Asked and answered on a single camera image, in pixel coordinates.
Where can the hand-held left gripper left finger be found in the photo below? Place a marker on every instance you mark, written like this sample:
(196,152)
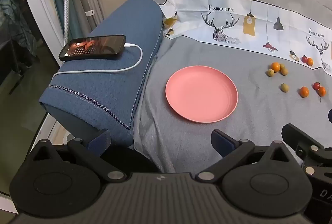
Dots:
(99,140)

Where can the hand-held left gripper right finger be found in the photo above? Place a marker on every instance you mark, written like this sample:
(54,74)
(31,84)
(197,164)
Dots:
(222,142)

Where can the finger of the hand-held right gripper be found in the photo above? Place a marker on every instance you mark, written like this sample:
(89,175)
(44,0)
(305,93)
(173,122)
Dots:
(330,115)
(295,136)

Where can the red tomato with green stem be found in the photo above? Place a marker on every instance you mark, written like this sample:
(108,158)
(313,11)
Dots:
(316,85)

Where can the orange cherry tomato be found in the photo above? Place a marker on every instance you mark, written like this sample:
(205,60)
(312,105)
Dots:
(275,66)
(322,91)
(304,92)
(310,61)

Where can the pink round plate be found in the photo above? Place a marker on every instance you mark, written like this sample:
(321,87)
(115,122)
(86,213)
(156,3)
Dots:
(201,94)

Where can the blue sofa armrest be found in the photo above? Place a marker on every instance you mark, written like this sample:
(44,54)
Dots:
(111,99)

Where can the red cherry tomato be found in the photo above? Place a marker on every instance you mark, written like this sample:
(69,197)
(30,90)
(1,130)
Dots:
(304,59)

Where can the black smartphone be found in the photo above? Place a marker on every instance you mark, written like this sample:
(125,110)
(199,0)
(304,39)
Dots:
(93,46)

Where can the white curtain clip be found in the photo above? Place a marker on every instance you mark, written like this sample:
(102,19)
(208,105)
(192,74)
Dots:
(89,13)

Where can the hanging clothes behind window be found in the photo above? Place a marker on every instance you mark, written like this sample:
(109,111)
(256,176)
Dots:
(15,14)

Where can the white window frame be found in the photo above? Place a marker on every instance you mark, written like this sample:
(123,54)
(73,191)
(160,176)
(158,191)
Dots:
(39,1)

